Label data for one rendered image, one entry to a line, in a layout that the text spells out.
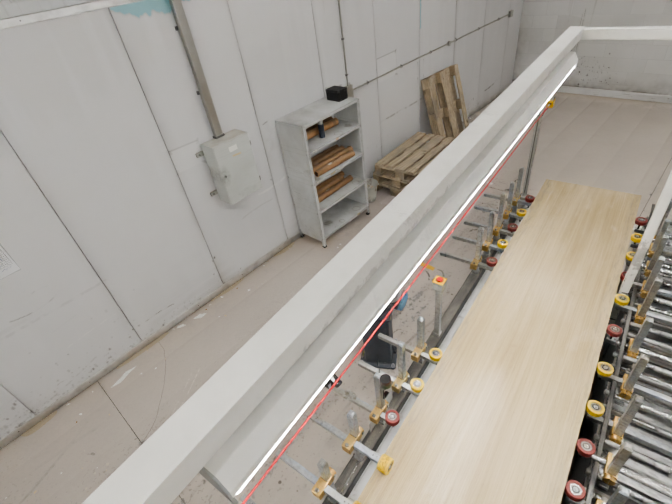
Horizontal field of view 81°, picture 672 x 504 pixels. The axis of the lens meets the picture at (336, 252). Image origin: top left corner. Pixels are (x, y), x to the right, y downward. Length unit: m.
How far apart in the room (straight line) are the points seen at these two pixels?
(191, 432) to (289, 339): 0.20
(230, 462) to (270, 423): 0.08
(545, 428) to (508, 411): 0.18
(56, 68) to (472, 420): 3.48
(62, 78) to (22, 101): 0.30
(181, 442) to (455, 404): 1.93
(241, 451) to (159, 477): 0.13
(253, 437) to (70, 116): 3.16
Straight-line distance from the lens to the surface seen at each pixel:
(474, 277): 3.40
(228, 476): 0.71
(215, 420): 0.65
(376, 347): 3.48
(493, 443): 2.35
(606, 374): 2.76
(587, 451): 2.45
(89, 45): 3.64
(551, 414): 2.50
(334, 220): 5.15
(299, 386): 0.75
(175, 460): 0.64
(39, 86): 3.55
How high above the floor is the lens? 2.98
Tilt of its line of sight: 38 degrees down
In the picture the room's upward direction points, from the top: 9 degrees counter-clockwise
